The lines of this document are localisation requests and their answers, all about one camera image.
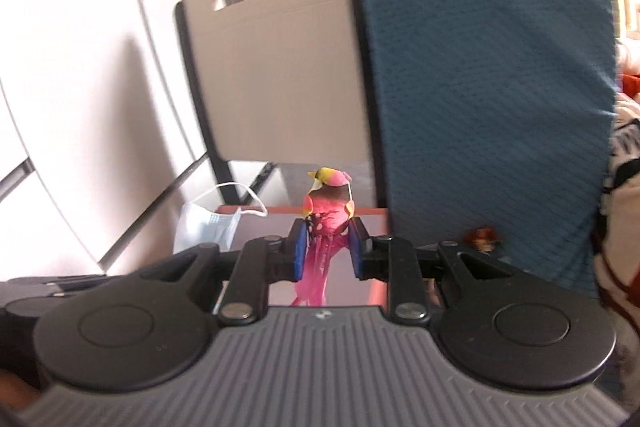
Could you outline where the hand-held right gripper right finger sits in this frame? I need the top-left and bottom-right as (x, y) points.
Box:
(348, 217), (521, 326)

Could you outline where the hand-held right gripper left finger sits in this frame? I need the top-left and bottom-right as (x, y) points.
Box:
(137, 217), (310, 322)

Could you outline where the yellow and pink bird toy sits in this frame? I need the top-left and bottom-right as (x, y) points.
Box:
(287, 166), (357, 308)

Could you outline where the blue face mask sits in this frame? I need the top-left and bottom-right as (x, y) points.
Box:
(172, 182), (269, 258)

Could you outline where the red-haired doll figure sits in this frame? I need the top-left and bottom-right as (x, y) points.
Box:
(465, 227), (503, 254)

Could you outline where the white folding chair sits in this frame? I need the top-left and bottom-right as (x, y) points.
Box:
(172, 0), (386, 208)

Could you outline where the red and cream striped quilt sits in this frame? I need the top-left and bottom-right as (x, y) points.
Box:
(590, 72), (640, 358)

